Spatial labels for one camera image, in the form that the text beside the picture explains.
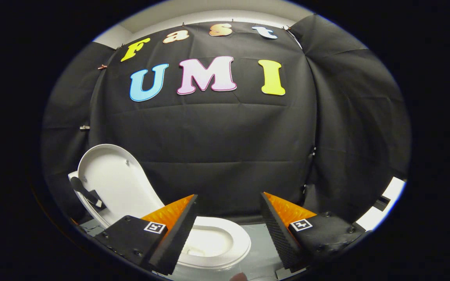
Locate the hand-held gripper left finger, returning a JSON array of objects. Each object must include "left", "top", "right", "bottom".
[{"left": 94, "top": 194, "right": 199, "bottom": 276}]

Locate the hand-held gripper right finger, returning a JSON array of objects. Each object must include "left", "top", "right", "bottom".
[{"left": 259, "top": 192, "right": 366, "bottom": 273}]

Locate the white ceramic toilet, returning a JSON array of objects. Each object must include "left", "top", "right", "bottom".
[{"left": 68, "top": 171, "right": 252, "bottom": 279}]

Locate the black bar with white tip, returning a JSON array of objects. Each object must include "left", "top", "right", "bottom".
[{"left": 70, "top": 176, "right": 106, "bottom": 210}]

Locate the black backdrop cloth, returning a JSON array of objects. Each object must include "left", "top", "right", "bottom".
[{"left": 41, "top": 15, "right": 411, "bottom": 223}]

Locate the black white striped panel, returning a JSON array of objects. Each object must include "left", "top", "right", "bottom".
[{"left": 356, "top": 176, "right": 406, "bottom": 231}]

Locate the white toilet seat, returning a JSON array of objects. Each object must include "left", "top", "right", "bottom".
[{"left": 176, "top": 217, "right": 252, "bottom": 270}]

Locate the white toilet lid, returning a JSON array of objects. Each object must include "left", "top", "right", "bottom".
[{"left": 77, "top": 144, "right": 166, "bottom": 229}]

